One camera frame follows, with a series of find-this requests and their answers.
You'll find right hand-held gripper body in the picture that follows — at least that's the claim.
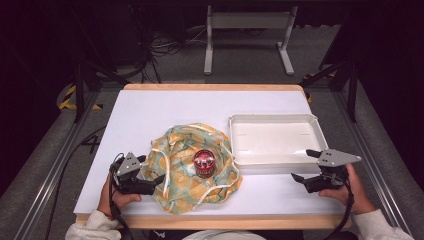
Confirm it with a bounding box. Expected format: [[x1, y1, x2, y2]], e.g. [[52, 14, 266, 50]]
[[304, 149, 363, 194]]

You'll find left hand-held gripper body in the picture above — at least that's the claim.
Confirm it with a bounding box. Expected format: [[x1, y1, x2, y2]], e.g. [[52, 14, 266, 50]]
[[109, 151, 156, 196]]

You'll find green yellow patterned cloth bag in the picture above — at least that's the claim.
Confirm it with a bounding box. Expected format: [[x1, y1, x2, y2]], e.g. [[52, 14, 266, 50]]
[[141, 122, 244, 215]]

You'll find white plastic tray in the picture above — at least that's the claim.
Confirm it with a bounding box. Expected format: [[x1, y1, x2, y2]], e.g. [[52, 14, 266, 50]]
[[228, 113, 330, 169]]

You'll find red round can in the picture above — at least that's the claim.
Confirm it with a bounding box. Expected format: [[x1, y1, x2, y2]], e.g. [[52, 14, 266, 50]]
[[193, 148, 217, 179]]

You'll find person's left hand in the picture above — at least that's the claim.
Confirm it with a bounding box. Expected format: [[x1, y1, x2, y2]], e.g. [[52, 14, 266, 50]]
[[97, 173, 143, 218]]

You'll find person's right hand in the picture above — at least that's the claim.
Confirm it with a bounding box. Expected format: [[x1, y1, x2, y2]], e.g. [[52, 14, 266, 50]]
[[317, 162, 378, 215]]

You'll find black tripod stand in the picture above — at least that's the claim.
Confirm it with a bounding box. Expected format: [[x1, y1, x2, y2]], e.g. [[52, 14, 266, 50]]
[[298, 6, 363, 124], [69, 6, 132, 124]]

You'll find person's white clothing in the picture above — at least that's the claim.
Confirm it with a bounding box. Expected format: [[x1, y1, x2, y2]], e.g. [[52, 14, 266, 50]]
[[181, 229, 268, 240]]

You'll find yellow black hazard tape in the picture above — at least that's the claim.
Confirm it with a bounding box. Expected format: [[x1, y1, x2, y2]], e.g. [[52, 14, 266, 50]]
[[58, 84, 104, 111]]

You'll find white metal stand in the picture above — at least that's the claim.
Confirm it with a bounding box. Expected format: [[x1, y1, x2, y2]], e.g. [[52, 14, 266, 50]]
[[203, 4, 300, 77]]

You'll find aluminium floor rail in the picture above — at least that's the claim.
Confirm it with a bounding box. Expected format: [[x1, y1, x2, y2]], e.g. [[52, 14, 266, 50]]
[[12, 89, 103, 240], [331, 89, 414, 238]]

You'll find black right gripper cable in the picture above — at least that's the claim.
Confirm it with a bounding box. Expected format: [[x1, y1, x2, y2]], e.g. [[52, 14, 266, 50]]
[[322, 166, 355, 240]]

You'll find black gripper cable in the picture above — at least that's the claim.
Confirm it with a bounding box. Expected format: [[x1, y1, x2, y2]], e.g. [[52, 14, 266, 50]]
[[322, 166, 355, 240], [109, 152, 135, 240]]

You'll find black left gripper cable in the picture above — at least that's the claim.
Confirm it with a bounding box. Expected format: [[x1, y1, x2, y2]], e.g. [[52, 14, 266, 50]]
[[109, 152, 135, 240]]

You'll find thin black floor cable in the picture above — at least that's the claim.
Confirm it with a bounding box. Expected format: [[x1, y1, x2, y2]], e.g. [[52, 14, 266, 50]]
[[43, 125, 107, 240]]

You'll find bundle of black floor cables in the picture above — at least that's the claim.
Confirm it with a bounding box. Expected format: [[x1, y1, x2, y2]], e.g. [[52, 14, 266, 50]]
[[131, 6, 208, 84]]

